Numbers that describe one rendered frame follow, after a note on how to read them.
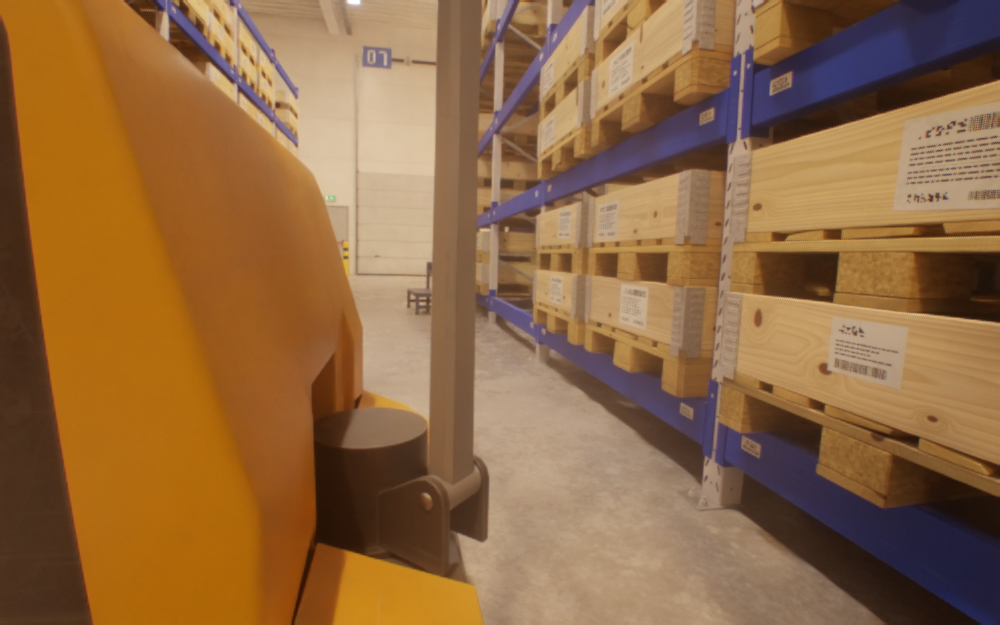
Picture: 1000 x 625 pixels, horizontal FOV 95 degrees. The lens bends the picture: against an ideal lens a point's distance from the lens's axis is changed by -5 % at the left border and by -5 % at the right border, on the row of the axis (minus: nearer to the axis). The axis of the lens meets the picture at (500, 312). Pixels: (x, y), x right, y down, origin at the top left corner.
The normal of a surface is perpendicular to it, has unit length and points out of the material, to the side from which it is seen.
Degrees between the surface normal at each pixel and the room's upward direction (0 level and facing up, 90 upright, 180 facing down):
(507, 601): 0
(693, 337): 90
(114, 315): 90
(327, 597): 22
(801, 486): 90
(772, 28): 90
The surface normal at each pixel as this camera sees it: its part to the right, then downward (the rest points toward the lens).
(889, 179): -0.98, 0.00
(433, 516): -0.53, 0.08
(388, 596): 0.39, -0.92
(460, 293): 0.85, 0.08
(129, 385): 0.19, 0.11
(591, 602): 0.03, -0.99
